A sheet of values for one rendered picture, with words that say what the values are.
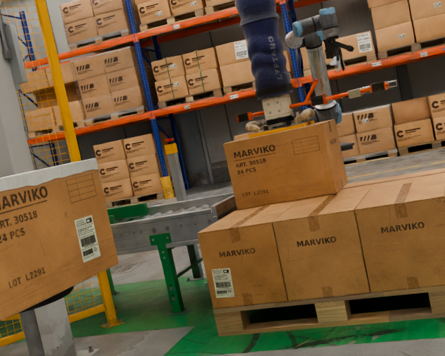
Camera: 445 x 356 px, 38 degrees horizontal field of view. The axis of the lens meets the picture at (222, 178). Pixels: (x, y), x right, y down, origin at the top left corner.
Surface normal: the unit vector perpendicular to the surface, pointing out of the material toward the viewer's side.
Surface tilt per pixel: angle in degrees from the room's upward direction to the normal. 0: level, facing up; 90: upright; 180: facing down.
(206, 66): 95
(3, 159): 90
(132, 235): 90
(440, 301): 90
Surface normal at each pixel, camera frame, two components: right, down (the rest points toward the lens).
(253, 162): -0.33, 0.15
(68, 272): 0.89, -0.15
